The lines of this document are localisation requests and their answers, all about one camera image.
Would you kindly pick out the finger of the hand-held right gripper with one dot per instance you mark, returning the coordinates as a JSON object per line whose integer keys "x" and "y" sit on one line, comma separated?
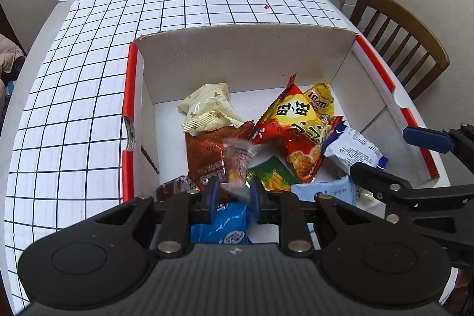
{"x": 374, "y": 177}
{"x": 426, "y": 139}

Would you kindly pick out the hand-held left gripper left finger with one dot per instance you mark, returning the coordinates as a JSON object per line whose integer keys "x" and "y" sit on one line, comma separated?
{"x": 213, "y": 197}

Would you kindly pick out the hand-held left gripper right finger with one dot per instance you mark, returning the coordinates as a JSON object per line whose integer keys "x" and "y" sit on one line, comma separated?
{"x": 256, "y": 197}

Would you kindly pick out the blue cookie packet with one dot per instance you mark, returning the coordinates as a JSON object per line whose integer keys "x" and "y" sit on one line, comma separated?
{"x": 222, "y": 223}

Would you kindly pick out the green snack packet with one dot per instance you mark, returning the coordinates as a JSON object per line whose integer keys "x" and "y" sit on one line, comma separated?
{"x": 276, "y": 175}

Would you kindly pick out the white blue snack packet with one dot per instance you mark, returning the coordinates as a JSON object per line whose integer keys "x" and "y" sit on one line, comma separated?
{"x": 351, "y": 147}

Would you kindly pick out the small orange snack packet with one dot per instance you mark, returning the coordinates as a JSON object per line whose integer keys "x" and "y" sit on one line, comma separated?
{"x": 237, "y": 164}

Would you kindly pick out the brown red snack packet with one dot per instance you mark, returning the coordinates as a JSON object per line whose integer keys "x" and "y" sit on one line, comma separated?
{"x": 207, "y": 156}

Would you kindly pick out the light blue snack packet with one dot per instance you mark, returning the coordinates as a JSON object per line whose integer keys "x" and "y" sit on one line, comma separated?
{"x": 333, "y": 190}

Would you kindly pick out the red yellow snack packet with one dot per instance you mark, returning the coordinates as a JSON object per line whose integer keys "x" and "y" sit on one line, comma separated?
{"x": 296, "y": 116}

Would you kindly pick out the cream snack packet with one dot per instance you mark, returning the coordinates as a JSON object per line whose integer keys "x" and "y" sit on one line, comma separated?
{"x": 207, "y": 105}

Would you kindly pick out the yellow candy packet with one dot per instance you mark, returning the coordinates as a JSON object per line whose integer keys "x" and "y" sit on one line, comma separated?
{"x": 321, "y": 97}

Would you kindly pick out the red cardboard box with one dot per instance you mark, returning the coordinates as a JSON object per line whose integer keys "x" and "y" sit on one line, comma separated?
{"x": 240, "y": 57}

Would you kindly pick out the wooden chair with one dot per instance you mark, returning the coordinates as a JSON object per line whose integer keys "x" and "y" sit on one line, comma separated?
{"x": 400, "y": 10}

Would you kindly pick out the checked white tablecloth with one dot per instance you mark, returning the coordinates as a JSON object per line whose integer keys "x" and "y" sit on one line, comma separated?
{"x": 92, "y": 79}

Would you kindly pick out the pink padded jacket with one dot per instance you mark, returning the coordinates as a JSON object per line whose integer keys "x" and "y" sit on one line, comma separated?
{"x": 9, "y": 53}

